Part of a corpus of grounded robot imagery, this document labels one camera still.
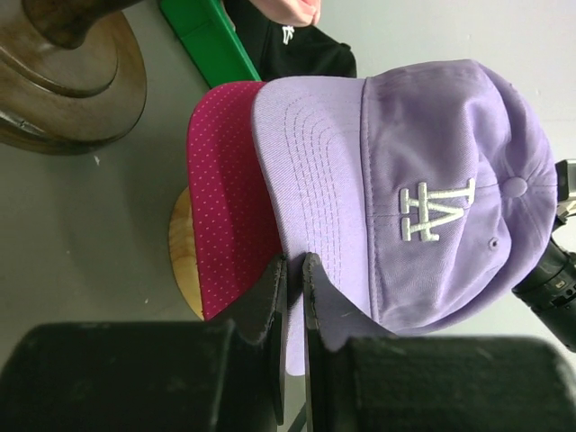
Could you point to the lavender cap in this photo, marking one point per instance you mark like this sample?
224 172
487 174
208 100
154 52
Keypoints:
427 191

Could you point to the round wooden hat stand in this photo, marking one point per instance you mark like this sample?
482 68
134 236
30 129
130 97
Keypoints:
182 253

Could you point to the light pink cap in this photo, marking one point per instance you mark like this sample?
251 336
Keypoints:
297 13

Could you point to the black beige cap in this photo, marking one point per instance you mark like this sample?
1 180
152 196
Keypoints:
283 51

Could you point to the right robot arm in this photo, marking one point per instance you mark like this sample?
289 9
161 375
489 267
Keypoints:
549 292

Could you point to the green plastic bin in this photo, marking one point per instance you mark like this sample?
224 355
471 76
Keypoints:
207 35

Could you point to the dark wooden mannequin stand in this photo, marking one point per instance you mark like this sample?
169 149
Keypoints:
72 75

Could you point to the magenta cap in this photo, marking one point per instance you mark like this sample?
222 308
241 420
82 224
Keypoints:
234 228

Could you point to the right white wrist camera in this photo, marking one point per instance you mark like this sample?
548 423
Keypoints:
566 179

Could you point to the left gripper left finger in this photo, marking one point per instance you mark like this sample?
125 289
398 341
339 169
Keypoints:
261 316

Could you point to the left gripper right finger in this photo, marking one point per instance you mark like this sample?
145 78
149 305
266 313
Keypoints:
331 320

